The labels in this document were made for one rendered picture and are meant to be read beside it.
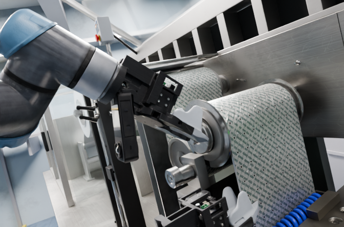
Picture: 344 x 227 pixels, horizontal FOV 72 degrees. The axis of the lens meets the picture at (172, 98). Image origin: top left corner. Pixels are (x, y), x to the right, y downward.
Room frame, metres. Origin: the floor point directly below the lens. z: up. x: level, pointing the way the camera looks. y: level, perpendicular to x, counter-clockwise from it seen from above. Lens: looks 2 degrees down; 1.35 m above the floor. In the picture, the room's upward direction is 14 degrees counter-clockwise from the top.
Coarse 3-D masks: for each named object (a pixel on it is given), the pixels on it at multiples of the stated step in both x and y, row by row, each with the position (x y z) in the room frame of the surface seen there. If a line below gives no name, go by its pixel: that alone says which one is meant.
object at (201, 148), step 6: (204, 120) 0.48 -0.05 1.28; (204, 126) 0.47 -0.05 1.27; (204, 132) 0.47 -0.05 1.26; (210, 132) 0.47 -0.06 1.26; (210, 138) 0.46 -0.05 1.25; (198, 144) 0.49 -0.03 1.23; (204, 144) 0.47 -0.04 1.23; (210, 144) 0.47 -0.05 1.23; (198, 150) 0.50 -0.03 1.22; (204, 150) 0.48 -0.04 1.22; (210, 150) 0.49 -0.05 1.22
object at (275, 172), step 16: (288, 128) 0.55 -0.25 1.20; (256, 144) 0.49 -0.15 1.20; (272, 144) 0.52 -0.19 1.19; (288, 144) 0.54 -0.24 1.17; (304, 144) 0.58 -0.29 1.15; (240, 160) 0.46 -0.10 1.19; (256, 160) 0.48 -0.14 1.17; (272, 160) 0.51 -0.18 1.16; (288, 160) 0.54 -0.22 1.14; (304, 160) 0.57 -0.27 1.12; (240, 176) 0.46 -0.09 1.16; (256, 176) 0.48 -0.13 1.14; (272, 176) 0.50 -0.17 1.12; (288, 176) 0.53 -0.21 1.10; (304, 176) 0.56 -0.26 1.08; (256, 192) 0.47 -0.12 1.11; (272, 192) 0.50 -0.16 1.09; (288, 192) 0.52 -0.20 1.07; (304, 192) 0.55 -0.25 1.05; (272, 208) 0.49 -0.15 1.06; (288, 208) 0.52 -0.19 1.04; (256, 224) 0.46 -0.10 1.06; (272, 224) 0.49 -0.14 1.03
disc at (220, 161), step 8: (192, 104) 0.51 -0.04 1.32; (200, 104) 0.49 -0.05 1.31; (208, 104) 0.47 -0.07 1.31; (216, 112) 0.45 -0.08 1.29; (216, 120) 0.46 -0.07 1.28; (224, 120) 0.45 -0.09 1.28; (224, 128) 0.44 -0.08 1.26; (224, 136) 0.45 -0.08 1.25; (224, 144) 0.45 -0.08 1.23; (224, 152) 0.46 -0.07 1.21; (216, 160) 0.48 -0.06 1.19; (224, 160) 0.46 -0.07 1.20
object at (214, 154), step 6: (204, 114) 0.48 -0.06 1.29; (210, 114) 0.47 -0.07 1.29; (210, 120) 0.47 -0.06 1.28; (210, 126) 0.47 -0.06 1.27; (216, 126) 0.45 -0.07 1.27; (216, 132) 0.46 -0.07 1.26; (216, 138) 0.46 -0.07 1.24; (222, 138) 0.45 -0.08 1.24; (216, 144) 0.47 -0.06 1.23; (222, 144) 0.45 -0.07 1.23; (216, 150) 0.47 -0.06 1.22; (222, 150) 0.46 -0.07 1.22; (204, 156) 0.51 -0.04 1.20; (210, 156) 0.49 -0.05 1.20; (216, 156) 0.47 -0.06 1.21
